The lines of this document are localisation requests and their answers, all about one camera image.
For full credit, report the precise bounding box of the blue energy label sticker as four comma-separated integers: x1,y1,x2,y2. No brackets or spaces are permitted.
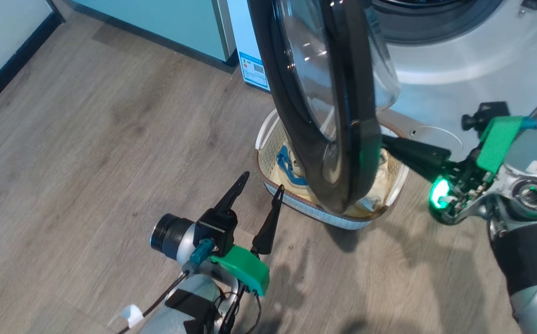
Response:
238,51,270,91

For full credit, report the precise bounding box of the white perforated laundry basket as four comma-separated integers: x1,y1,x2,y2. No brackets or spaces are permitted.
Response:
255,109,409,230

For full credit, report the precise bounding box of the blue garment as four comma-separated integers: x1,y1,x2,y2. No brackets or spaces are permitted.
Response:
276,145,308,186

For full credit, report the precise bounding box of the teal cabinet with handle gap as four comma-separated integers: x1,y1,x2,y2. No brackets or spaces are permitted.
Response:
71,0,239,70

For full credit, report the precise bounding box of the white front-load washing machine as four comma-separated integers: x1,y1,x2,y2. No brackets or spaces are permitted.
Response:
226,0,537,161

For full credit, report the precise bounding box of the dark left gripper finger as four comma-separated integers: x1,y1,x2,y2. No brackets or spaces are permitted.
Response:
251,184,284,256
213,172,250,215

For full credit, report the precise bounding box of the black-rimmed glass washer door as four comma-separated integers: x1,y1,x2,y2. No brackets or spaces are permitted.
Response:
248,0,401,214

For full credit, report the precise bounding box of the cream bear-print garment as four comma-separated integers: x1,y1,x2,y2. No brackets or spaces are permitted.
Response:
268,135,396,218

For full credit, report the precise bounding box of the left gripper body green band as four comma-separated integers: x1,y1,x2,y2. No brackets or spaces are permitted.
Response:
211,245,270,296

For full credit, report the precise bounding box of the round washer filter cover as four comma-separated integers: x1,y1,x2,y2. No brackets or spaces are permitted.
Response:
410,125,464,154

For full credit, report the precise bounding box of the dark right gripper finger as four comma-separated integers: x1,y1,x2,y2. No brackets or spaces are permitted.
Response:
382,135,452,163
396,155,444,184

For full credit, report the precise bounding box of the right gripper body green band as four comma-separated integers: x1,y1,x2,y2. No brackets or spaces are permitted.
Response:
428,116,525,225

